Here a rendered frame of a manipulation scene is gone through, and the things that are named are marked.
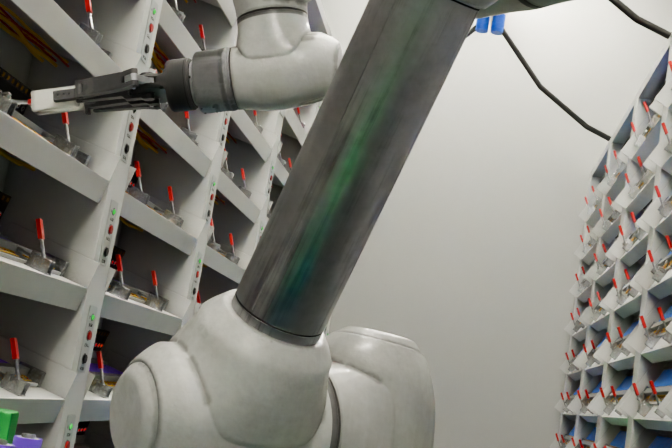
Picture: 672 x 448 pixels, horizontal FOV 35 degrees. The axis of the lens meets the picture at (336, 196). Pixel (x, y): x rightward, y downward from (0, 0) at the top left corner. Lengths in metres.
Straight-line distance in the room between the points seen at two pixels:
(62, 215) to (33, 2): 0.52
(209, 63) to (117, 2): 0.64
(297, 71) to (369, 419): 0.51
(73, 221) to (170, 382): 0.99
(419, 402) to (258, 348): 0.25
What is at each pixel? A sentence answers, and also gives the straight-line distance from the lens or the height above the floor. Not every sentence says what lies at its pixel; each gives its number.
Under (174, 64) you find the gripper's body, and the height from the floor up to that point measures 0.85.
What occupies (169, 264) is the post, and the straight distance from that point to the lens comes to 2.70.
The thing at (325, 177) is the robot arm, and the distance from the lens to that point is 1.03.
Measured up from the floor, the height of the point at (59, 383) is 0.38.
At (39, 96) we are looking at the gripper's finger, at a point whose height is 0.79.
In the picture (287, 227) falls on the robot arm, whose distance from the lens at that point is 1.05.
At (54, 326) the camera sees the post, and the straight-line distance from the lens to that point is 2.02.
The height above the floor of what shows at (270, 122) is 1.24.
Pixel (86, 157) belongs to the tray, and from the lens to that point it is 2.03.
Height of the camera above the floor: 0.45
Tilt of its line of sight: 10 degrees up
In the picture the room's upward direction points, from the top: 9 degrees clockwise
